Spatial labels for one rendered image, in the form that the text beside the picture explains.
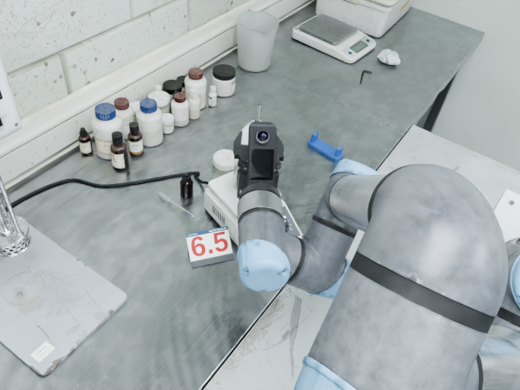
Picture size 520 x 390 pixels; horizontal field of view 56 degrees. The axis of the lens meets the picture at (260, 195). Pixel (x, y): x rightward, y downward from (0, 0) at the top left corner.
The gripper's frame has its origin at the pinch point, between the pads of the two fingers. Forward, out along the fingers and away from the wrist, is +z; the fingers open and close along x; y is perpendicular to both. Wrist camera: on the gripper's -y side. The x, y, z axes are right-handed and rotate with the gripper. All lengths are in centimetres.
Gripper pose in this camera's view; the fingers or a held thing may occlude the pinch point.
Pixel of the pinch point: (257, 121)
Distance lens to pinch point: 95.6
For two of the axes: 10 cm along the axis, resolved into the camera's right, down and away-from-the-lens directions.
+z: -0.4, -7.0, 7.1
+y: -1.0, 7.1, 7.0
